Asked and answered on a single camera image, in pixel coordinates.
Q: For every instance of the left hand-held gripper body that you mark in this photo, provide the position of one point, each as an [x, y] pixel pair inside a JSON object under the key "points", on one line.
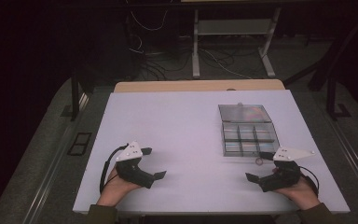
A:
{"points": [[133, 175]]}

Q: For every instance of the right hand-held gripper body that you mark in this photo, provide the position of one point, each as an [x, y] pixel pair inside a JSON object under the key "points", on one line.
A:
{"points": [[284, 177]]}

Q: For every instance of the clear plastic compartment box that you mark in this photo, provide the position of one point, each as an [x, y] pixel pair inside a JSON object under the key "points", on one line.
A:
{"points": [[248, 133]]}

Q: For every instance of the person's left hand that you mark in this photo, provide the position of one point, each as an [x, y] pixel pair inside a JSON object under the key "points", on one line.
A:
{"points": [[115, 189]]}

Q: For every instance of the person's right hand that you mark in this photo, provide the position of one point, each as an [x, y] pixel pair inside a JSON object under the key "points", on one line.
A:
{"points": [[303, 194]]}

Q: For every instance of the wooden table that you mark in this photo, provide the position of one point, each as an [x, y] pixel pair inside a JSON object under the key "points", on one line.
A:
{"points": [[199, 85]]}

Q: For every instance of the black metal stand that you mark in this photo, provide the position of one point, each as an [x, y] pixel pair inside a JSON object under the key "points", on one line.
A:
{"points": [[332, 96], [74, 96]]}

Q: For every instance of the black floor socket frame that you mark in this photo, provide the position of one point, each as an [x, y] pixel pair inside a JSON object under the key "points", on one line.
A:
{"points": [[79, 143]]}

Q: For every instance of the white metal desk frame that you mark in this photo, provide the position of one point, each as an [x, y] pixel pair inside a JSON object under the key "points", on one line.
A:
{"points": [[233, 27]]}

